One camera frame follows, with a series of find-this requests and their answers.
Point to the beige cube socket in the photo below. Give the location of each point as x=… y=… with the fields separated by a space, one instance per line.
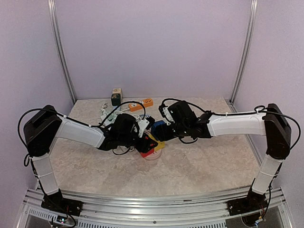
x=117 y=93

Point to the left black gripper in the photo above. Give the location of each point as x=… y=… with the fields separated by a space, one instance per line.
x=144 y=146

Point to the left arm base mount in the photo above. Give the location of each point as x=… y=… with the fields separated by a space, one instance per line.
x=63 y=205

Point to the left aluminium frame post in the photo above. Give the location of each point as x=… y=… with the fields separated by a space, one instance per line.
x=60 y=50

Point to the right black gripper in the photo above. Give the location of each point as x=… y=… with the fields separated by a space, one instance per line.
x=164 y=134

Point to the light green cube socket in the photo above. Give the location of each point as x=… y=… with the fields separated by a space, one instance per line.
x=112 y=117

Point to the yellow cube socket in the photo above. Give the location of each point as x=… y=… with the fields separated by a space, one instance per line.
x=160 y=144

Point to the dark green cube socket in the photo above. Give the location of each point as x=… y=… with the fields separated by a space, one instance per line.
x=116 y=99

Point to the red cube socket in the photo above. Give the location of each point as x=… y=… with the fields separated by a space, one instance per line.
x=146 y=154

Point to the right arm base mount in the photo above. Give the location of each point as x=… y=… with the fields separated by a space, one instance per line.
x=245 y=205

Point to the front aluminium rail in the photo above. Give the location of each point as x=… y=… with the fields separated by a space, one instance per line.
x=178 y=211

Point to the orange power strip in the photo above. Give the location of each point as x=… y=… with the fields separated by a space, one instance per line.
x=135 y=106

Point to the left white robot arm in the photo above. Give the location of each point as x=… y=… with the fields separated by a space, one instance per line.
x=40 y=132

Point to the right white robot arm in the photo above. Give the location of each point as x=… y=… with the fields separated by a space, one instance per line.
x=266 y=121

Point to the right aluminium frame post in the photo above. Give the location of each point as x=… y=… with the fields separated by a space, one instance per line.
x=245 y=51

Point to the blue cube socket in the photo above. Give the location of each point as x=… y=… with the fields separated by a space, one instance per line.
x=157 y=128

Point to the white round socket base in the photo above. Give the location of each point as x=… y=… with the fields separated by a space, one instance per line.
x=154 y=155

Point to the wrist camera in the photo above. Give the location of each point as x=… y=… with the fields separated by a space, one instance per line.
x=163 y=109
x=144 y=124

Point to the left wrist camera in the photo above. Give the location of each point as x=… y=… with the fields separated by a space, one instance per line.
x=144 y=124

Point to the aluminium frame post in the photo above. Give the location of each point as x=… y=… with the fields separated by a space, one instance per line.
x=60 y=50
x=245 y=51

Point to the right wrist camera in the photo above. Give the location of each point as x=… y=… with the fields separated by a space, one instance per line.
x=163 y=109

